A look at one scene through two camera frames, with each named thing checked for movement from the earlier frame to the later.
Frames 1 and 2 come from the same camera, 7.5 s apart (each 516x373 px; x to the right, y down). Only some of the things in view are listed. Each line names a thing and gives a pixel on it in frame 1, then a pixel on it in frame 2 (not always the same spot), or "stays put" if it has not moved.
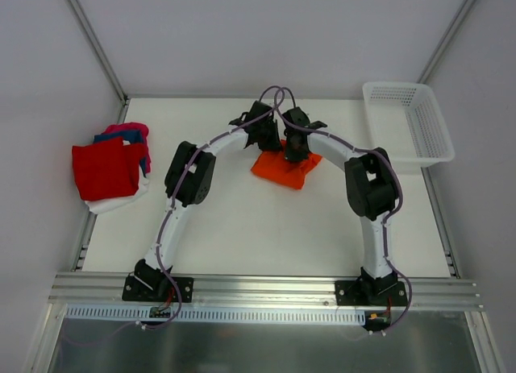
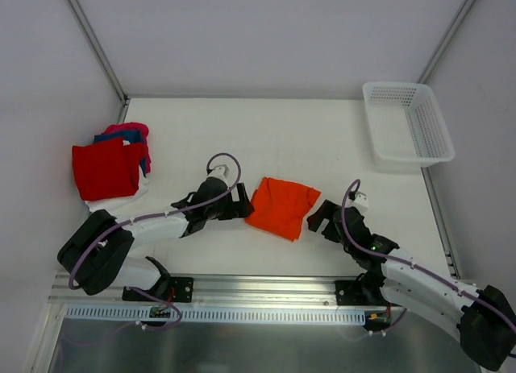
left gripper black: [268, 137] → [236, 201]
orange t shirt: [274, 167] → [280, 207]
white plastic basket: [405, 123] stays put
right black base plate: [370, 293] stays put
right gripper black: [295, 146] → [330, 219]
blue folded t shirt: [131, 136] stays put
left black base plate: [156, 289] stays put
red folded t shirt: [106, 170] stays put
